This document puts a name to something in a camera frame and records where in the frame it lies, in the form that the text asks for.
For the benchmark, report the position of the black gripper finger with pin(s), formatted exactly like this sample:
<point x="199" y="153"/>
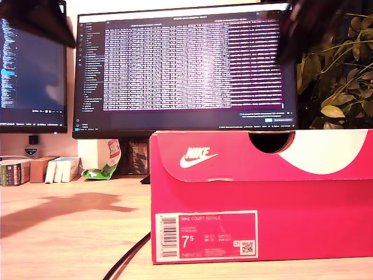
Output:
<point x="38" y="20"/>
<point x="292" y="38"/>

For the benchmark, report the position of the red Nike shoebox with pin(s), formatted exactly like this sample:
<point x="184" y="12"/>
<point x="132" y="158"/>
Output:
<point x="262" y="198"/>

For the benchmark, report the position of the brown cardboard box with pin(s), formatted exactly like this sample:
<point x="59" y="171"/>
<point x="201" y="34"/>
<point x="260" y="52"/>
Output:
<point x="39" y="170"/>

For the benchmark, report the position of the white and blue box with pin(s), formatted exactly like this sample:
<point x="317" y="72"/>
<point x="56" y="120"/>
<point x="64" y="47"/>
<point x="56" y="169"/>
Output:
<point x="70" y="170"/>
<point x="59" y="172"/>
<point x="50" y="172"/>

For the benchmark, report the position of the dark patterned box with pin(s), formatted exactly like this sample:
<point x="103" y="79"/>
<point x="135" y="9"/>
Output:
<point x="140" y="157"/>

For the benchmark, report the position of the green leafy houseplant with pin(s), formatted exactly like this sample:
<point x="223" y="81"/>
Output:
<point x="335" y="87"/>

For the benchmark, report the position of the black Huawei computer monitor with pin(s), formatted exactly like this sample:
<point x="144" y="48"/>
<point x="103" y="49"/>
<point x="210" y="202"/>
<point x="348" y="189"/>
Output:
<point x="180" y="67"/>

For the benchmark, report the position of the Cuticura pump bottle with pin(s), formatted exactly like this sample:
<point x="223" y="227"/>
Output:
<point x="32" y="150"/>

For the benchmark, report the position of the green Jenkki gum bag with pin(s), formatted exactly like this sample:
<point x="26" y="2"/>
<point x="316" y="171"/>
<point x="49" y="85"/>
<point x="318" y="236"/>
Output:
<point x="107" y="163"/>

